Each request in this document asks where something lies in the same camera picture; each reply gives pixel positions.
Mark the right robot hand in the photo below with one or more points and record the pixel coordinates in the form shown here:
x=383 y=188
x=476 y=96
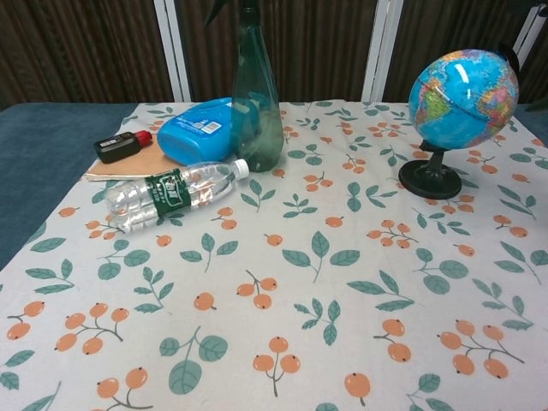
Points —
x=540 y=105

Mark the small globe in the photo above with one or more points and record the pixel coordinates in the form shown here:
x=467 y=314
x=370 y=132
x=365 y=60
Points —
x=462 y=107

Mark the green transparent spray bottle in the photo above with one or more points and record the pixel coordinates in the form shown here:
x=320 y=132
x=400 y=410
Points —
x=257 y=128

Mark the floral leaf and fruit tablecloth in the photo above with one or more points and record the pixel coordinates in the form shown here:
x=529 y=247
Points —
x=274 y=299

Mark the blue plastic detergent bottle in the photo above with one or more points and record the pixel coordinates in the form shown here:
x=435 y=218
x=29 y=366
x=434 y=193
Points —
x=192 y=141

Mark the clear water bottle green label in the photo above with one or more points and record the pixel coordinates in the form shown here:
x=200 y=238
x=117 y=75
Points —
x=171 y=197

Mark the brown cardboard sheet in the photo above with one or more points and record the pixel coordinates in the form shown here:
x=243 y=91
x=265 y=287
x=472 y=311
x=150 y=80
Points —
x=137 y=164

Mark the black bottle with red cap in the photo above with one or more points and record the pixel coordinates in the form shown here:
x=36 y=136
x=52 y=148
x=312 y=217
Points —
x=117 y=145

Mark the white partition frame post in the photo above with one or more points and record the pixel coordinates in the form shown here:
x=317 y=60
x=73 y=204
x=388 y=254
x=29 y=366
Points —
x=383 y=51
x=173 y=51
x=527 y=32

